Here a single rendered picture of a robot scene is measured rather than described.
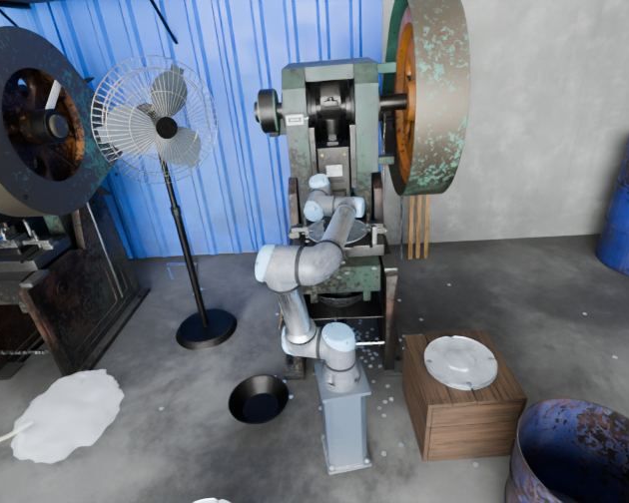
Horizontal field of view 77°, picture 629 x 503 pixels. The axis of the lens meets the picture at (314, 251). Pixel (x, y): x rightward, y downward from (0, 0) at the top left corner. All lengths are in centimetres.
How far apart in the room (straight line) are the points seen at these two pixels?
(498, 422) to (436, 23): 150
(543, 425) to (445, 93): 120
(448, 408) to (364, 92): 129
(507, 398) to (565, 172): 225
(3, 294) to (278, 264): 176
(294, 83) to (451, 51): 61
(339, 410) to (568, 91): 270
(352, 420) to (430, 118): 116
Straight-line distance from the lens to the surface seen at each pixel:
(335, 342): 142
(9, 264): 260
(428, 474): 193
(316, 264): 112
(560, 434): 179
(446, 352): 186
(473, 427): 184
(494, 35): 320
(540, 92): 337
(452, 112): 152
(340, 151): 183
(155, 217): 351
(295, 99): 174
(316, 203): 148
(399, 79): 218
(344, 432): 173
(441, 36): 157
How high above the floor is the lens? 162
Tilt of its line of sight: 29 degrees down
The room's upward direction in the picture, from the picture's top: 5 degrees counter-clockwise
